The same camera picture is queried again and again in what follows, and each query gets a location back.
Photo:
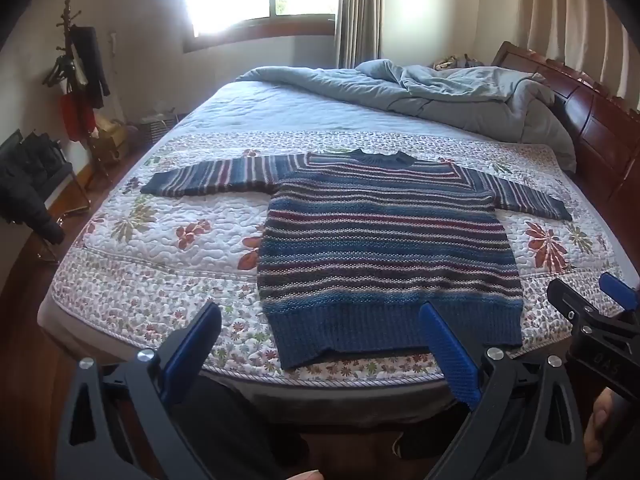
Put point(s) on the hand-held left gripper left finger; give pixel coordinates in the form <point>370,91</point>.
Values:
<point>192,355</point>

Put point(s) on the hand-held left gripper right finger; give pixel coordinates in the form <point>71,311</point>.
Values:
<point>450,355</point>

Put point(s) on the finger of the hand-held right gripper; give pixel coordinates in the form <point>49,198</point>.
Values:
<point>620,292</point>
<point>575,305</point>

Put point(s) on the striped knit sweater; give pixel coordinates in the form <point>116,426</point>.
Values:
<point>385,250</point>

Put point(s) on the person's right hand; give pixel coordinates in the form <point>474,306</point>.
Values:
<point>602,425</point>

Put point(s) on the person's left hand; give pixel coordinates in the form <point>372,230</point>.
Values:
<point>300,475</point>

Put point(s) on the person's left leg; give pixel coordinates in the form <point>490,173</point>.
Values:
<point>230,435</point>

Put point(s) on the floral quilted bedspread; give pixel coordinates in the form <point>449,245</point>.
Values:
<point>170,250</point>

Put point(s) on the dark wooden headboard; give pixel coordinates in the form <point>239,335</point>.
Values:
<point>600,125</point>

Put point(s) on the white slatted basket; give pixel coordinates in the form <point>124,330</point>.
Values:
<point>157,127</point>

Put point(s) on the yellow box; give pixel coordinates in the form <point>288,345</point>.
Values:
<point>110,135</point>

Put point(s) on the black coat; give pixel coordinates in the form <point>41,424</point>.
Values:
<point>27,180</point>

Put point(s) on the grey-blue duvet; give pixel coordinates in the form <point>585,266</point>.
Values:
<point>450,92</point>

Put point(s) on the red bag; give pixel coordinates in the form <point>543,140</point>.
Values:
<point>77,117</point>

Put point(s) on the patterned pillow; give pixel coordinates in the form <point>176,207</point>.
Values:
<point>455,63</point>

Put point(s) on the white pleated curtain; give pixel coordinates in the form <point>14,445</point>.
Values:
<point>575,20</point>

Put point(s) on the black hanging garment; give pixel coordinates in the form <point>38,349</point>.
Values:
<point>92,65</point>

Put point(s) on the wooden coat rack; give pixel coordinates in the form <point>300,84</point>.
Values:
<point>64,25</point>

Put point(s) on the grey-brown curtain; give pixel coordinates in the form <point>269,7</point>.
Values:
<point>357,10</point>

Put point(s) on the metal frame chair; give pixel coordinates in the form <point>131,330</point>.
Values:
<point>75,190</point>

